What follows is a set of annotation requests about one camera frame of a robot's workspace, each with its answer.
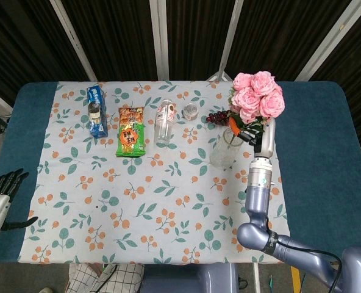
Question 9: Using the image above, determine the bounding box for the clear plastic water bottle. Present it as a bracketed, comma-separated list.
[154, 98, 177, 145]

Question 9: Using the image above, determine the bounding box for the blue cookie box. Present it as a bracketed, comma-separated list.
[86, 85, 109, 139]

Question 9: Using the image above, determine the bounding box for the clear glass jar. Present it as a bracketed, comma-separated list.
[210, 126, 245, 169]

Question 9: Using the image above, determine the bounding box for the small round tin can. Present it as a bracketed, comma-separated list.
[182, 103, 199, 120]

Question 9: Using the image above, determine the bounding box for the blue table cover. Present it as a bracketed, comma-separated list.
[0, 80, 361, 265]

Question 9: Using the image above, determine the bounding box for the white metal frame stand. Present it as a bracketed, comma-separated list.
[205, 62, 234, 82]

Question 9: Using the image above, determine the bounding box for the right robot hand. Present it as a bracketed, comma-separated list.
[229, 117, 276, 159]

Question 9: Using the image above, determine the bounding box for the blue grey plastic stool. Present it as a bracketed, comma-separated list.
[141, 263, 240, 293]

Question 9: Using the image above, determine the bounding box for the artificial dark grape bunch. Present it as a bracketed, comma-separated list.
[206, 110, 235, 126]

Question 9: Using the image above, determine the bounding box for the white checkered cloth bag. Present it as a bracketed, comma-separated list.
[65, 262, 145, 293]

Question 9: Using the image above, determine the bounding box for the green orange snack bag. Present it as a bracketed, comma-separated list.
[116, 106, 146, 158]

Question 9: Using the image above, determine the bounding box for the pink rose bouquet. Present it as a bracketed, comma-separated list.
[225, 71, 285, 147]

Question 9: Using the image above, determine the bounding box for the floral printed tablecloth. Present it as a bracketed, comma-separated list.
[18, 80, 293, 265]

